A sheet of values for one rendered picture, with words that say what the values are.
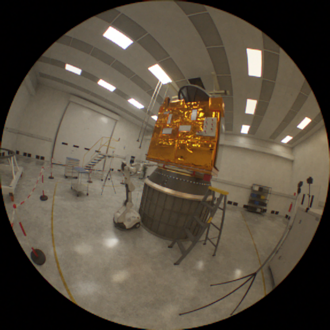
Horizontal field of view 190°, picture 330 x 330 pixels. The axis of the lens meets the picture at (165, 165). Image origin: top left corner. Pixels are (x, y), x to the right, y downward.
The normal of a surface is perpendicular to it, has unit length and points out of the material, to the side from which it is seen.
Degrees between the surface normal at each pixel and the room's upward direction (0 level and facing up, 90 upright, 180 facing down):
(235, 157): 90
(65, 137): 90
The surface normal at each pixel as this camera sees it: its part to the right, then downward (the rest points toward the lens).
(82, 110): 0.80, 0.18
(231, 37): -0.23, 0.97
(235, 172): -0.54, -0.14
